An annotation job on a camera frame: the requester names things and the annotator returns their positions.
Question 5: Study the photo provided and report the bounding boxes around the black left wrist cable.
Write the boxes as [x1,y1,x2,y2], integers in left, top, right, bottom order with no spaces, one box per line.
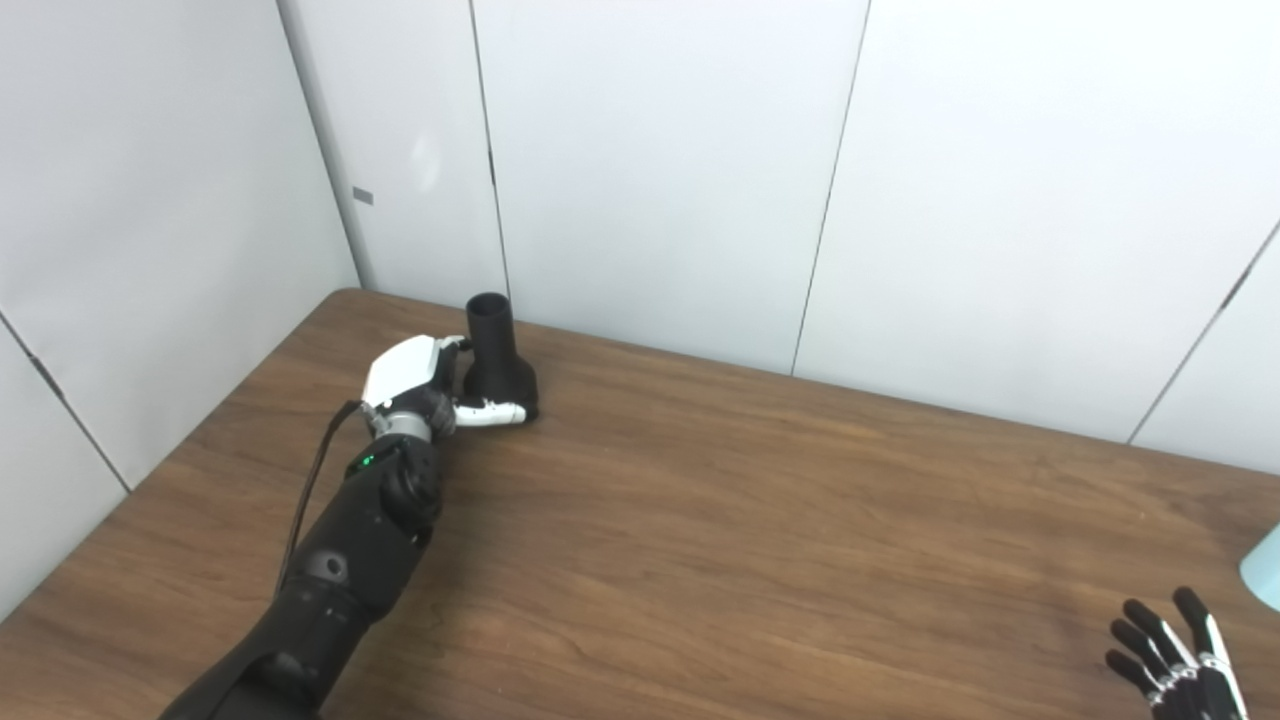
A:
[275,400,366,596]

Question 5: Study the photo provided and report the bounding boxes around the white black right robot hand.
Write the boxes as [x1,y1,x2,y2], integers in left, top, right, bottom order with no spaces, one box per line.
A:
[1105,586,1251,720]

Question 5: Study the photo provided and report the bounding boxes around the black funnel-shaped nozzle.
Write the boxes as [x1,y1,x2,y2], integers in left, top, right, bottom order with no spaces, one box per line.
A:
[462,292,541,421]

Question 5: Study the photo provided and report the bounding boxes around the light blue cup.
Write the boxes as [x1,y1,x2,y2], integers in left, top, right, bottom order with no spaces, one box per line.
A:
[1240,525,1280,613]

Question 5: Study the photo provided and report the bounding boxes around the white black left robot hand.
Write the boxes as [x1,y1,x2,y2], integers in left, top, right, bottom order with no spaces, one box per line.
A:
[360,335,541,441]

